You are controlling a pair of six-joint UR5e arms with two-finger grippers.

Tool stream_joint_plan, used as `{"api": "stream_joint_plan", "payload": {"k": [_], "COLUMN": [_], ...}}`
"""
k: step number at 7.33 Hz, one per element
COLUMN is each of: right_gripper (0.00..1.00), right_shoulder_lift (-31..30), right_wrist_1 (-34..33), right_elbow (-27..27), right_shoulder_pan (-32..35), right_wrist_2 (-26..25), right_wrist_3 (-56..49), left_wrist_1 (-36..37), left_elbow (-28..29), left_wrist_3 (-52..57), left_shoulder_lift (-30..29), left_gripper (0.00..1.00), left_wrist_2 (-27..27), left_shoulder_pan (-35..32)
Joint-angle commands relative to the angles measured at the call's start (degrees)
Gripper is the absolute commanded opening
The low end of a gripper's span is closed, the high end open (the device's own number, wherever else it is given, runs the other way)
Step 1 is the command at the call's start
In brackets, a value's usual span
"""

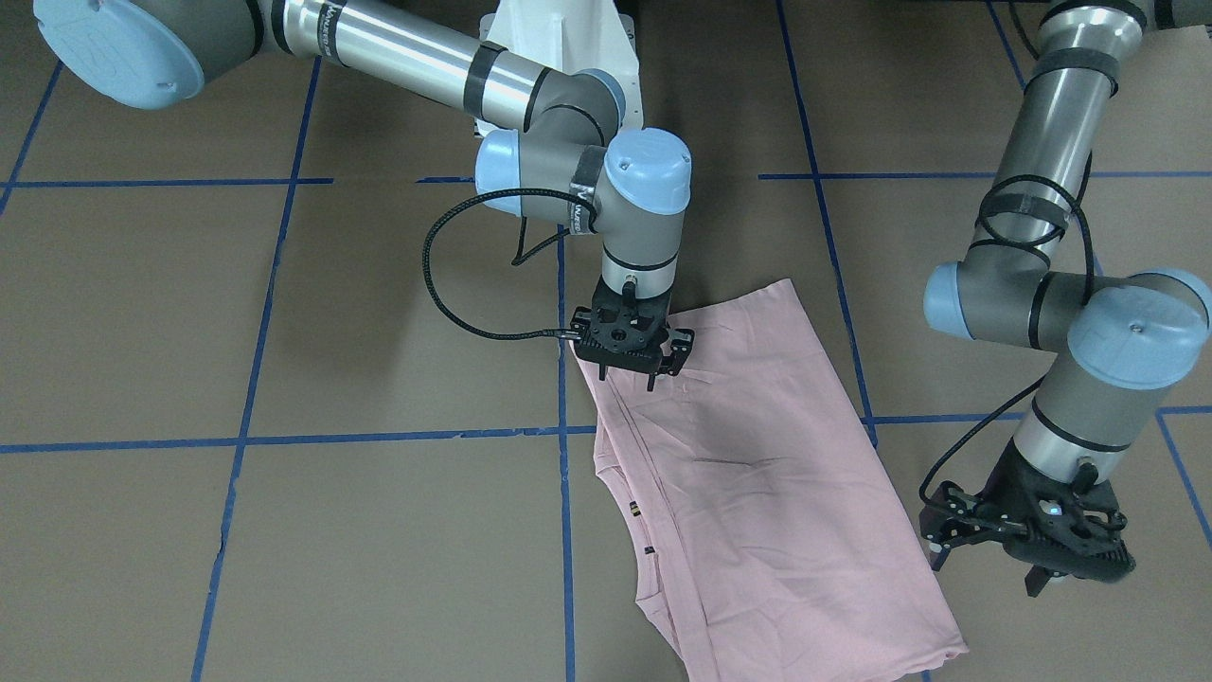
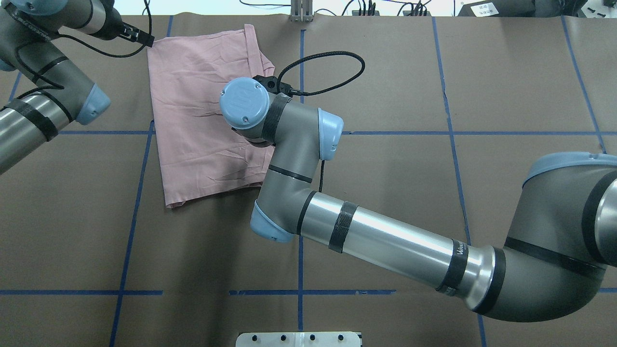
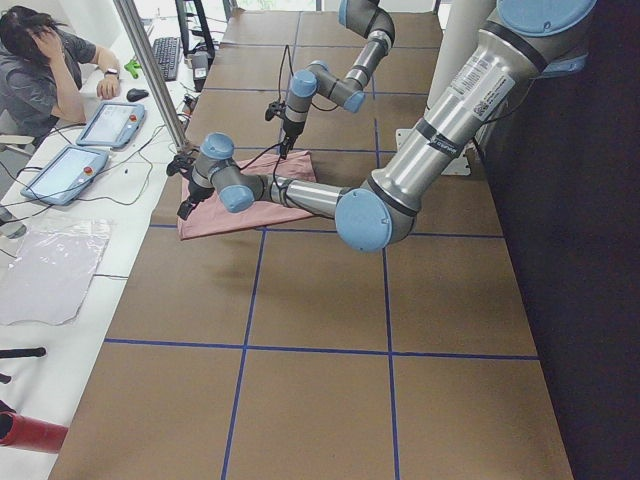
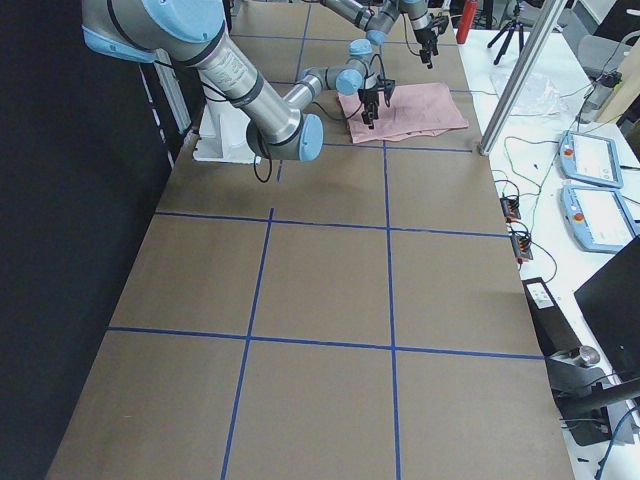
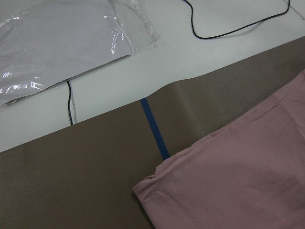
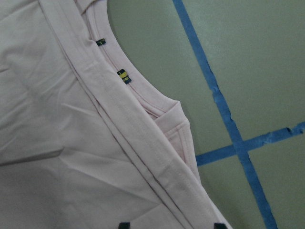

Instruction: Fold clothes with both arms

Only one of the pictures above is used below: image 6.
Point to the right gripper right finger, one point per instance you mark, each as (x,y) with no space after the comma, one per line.
(220,226)

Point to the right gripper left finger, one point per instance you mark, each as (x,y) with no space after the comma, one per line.
(124,225)

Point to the pink Snoopy t-shirt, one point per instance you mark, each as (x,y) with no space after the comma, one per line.
(86,142)

